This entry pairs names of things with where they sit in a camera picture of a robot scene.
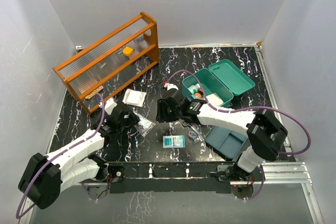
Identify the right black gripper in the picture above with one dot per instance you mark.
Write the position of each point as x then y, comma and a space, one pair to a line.
162, 116

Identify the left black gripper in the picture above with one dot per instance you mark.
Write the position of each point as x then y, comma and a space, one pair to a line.
132, 119

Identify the clear zip bag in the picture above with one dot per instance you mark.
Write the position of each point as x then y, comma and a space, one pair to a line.
144, 126

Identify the white gauze packet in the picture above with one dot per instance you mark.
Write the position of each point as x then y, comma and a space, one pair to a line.
134, 98

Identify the brown medicine bottle orange cap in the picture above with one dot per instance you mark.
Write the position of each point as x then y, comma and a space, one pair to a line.
199, 94

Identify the teal medicine box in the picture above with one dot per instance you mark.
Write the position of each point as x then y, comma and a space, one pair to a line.
223, 79

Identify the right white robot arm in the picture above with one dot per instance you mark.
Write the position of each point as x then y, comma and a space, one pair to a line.
263, 130

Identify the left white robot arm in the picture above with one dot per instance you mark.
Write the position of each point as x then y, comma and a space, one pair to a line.
46, 176

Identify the white teal bottle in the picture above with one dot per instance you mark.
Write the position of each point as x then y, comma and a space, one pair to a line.
194, 88

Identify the teal white sachet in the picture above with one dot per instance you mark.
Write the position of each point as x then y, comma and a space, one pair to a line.
174, 141

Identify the small tape roll bag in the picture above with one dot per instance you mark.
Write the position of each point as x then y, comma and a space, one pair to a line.
193, 136

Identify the blue-grey divider tray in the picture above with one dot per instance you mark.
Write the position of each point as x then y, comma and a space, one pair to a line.
225, 142

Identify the yellow-orange small block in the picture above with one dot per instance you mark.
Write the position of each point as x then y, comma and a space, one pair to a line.
128, 51

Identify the orange wooden shelf rack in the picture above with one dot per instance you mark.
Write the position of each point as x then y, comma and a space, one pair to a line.
104, 64

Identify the black handled scissors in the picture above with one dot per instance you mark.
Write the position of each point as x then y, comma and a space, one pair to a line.
191, 127

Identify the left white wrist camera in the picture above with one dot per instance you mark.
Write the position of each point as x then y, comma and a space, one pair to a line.
110, 104

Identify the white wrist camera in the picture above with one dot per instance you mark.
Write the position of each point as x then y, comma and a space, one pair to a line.
110, 104
169, 86

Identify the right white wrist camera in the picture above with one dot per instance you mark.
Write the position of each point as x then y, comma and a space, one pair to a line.
169, 86

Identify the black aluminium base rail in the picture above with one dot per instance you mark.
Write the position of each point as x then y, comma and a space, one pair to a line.
195, 176

